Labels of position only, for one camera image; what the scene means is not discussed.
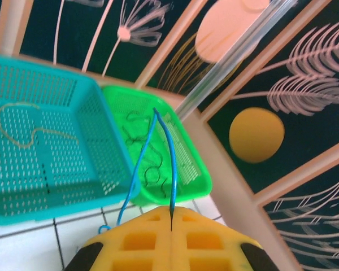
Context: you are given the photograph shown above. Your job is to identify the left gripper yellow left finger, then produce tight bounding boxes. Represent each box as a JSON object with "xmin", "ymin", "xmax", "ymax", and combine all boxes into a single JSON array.
[{"xmin": 63, "ymin": 206, "xmax": 173, "ymax": 271}]

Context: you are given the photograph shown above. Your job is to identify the black thin cable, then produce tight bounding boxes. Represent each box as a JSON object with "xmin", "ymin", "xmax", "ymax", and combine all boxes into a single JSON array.
[{"xmin": 142, "ymin": 146, "xmax": 170, "ymax": 198}]

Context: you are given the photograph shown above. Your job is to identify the teal perforated plastic basket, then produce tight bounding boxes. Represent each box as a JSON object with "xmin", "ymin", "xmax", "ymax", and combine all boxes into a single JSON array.
[{"xmin": 0, "ymin": 53, "xmax": 142, "ymax": 226}]

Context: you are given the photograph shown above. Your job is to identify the yellow thin cable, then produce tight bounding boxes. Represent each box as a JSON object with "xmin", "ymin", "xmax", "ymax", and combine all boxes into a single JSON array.
[{"xmin": 0, "ymin": 102, "xmax": 81, "ymax": 149}]

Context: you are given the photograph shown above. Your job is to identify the blue cable bundle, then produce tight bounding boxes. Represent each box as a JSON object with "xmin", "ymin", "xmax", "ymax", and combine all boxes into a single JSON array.
[{"xmin": 123, "ymin": 111, "xmax": 159, "ymax": 147}]

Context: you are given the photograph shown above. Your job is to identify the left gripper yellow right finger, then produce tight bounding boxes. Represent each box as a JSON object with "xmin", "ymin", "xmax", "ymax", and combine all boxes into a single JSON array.
[{"xmin": 171, "ymin": 206, "xmax": 280, "ymax": 271}]

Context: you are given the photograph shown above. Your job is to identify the green perforated plastic basket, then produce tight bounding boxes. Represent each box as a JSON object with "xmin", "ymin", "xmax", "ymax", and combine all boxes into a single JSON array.
[{"xmin": 100, "ymin": 84, "xmax": 212, "ymax": 207}]

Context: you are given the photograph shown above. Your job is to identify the blue thin cable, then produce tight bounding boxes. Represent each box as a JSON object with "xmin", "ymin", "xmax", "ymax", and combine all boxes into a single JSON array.
[{"xmin": 98, "ymin": 108, "xmax": 179, "ymax": 234}]

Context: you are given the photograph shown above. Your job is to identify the aluminium frame post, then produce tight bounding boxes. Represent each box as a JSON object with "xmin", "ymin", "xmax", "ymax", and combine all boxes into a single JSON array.
[{"xmin": 175, "ymin": 0, "xmax": 297, "ymax": 119}]

